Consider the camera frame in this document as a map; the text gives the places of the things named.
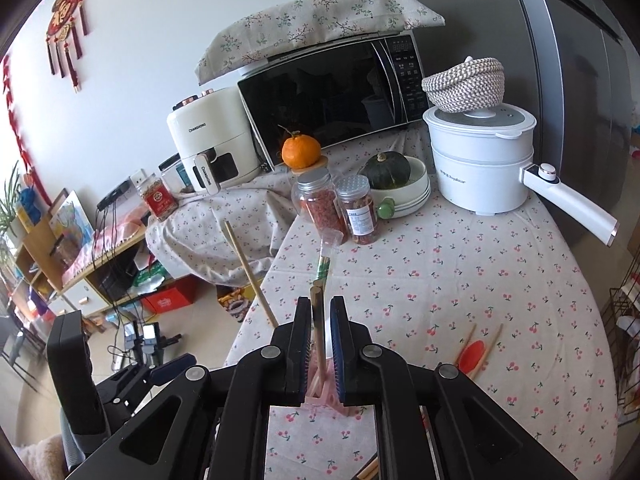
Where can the floral cloth cover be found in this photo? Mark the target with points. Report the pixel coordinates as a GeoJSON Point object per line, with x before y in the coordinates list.
{"type": "Point", "coordinates": [310, 20]}

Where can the pink perforated utensil basket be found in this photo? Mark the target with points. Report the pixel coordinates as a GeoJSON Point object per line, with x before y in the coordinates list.
{"type": "Point", "coordinates": [320, 402]}

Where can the wooden shelf unit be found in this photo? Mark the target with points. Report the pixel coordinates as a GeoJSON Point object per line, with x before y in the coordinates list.
{"type": "Point", "coordinates": [40, 245]}

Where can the white electric cooking pot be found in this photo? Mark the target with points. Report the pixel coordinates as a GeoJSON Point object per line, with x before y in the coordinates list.
{"type": "Point", "coordinates": [475, 170]}

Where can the jar with red label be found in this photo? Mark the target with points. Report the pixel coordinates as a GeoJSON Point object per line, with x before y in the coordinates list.
{"type": "Point", "coordinates": [160, 202]}

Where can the black power strip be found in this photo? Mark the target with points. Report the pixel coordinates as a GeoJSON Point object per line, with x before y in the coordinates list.
{"type": "Point", "coordinates": [114, 195]}

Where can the clear container with black lid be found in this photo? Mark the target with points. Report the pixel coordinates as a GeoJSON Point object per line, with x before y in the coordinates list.
{"type": "Point", "coordinates": [172, 175]}

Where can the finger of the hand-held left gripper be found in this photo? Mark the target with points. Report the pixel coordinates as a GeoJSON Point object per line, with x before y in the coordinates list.
{"type": "Point", "coordinates": [172, 367]}

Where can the grey refrigerator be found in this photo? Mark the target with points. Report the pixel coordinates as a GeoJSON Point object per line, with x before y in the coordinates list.
{"type": "Point", "coordinates": [565, 85]}

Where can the tangerine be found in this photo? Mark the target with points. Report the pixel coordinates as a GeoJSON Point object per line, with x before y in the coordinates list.
{"type": "Point", "coordinates": [300, 152]}

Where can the green houseplant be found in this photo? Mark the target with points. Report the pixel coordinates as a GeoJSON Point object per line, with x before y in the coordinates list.
{"type": "Point", "coordinates": [9, 210]}

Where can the red knot wall ornament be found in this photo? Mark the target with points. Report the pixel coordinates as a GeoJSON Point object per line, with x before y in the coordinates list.
{"type": "Point", "coordinates": [64, 20]}

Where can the clear jar of red berries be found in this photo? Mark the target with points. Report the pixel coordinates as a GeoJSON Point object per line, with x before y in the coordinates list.
{"type": "Point", "coordinates": [320, 205]}

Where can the black microwave oven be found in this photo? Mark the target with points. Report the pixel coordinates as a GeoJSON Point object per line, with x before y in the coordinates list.
{"type": "Point", "coordinates": [325, 90]}

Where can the yellow printed snack box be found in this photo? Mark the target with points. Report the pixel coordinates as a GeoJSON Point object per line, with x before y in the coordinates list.
{"type": "Point", "coordinates": [235, 302]}

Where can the white ceramic spoon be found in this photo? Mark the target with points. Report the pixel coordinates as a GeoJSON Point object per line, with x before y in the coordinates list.
{"type": "Point", "coordinates": [332, 242]}

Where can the red hanging garland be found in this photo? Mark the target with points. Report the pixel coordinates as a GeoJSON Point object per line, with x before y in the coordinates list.
{"type": "Point", "coordinates": [17, 130]}

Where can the white air fryer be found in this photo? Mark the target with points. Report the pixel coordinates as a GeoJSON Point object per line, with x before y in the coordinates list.
{"type": "Point", "coordinates": [210, 130]}

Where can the white bowl with dark squash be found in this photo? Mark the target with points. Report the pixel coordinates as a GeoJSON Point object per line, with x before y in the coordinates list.
{"type": "Point", "coordinates": [412, 200]}

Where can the green plastic bag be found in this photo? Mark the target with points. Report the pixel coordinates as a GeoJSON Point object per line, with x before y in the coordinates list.
{"type": "Point", "coordinates": [150, 275]}

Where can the red plastic spoon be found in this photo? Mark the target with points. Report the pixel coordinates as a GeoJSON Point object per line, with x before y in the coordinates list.
{"type": "Point", "coordinates": [472, 355]}

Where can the thin wooden chopstick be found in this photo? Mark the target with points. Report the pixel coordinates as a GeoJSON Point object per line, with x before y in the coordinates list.
{"type": "Point", "coordinates": [487, 350]}
{"type": "Point", "coordinates": [370, 469]}
{"type": "Point", "coordinates": [465, 342]}

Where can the framed colourful picture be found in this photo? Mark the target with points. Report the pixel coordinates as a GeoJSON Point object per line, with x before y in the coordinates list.
{"type": "Point", "coordinates": [72, 222]}

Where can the red cardboard box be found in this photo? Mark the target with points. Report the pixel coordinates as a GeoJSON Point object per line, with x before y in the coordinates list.
{"type": "Point", "coordinates": [167, 297]}

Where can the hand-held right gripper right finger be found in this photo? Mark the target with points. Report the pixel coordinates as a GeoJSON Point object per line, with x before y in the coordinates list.
{"type": "Point", "coordinates": [337, 355]}

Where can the dark green squash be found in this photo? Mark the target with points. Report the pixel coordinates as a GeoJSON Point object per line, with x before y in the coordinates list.
{"type": "Point", "coordinates": [385, 170]}

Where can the clear jar with white label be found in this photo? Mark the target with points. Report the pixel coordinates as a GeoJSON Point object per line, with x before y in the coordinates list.
{"type": "Point", "coordinates": [357, 210]}

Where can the pink cloth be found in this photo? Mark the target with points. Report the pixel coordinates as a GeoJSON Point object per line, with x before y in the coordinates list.
{"type": "Point", "coordinates": [117, 235]}

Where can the thick bamboo chopstick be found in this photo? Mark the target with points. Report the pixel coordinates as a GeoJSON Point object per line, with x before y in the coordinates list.
{"type": "Point", "coordinates": [318, 320]}
{"type": "Point", "coordinates": [250, 272]}

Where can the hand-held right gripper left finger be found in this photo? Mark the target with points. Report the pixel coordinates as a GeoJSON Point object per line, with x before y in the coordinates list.
{"type": "Point", "coordinates": [301, 355]}

